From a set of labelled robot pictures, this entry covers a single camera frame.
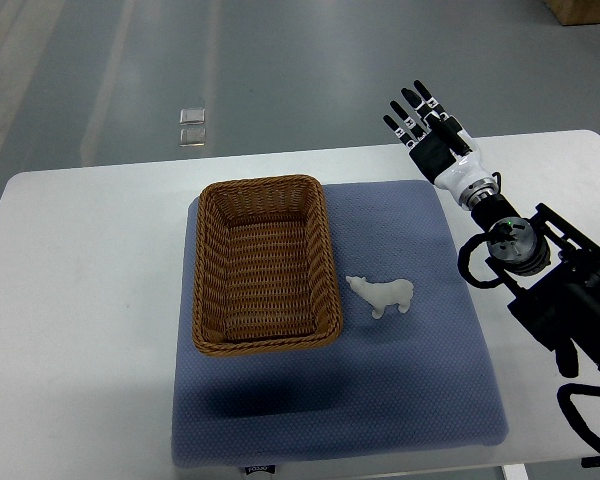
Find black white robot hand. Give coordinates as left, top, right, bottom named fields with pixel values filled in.
left=383, top=80, right=500, bottom=211

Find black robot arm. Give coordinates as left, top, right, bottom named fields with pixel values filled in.
left=458, top=194, right=600, bottom=378

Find brown wooden box corner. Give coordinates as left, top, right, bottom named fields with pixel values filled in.
left=546, top=0, right=600, bottom=26

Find white bear figurine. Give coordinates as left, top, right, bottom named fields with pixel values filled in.
left=345, top=276, right=414, bottom=320

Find clear floor plate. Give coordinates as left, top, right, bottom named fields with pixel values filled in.
left=179, top=107, right=205, bottom=125
left=179, top=127, right=206, bottom=147

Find lower clear floor plate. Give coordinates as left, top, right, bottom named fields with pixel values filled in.
left=179, top=127, right=206, bottom=147

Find brown wicker basket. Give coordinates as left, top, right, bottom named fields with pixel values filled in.
left=192, top=174, right=343, bottom=357

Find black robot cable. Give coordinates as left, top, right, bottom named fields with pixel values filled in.
left=557, top=382, right=600, bottom=459

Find blue fabric cushion mat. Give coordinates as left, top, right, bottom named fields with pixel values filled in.
left=172, top=180, right=508, bottom=468

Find upper clear floor plate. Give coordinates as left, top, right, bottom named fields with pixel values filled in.
left=179, top=107, right=205, bottom=125

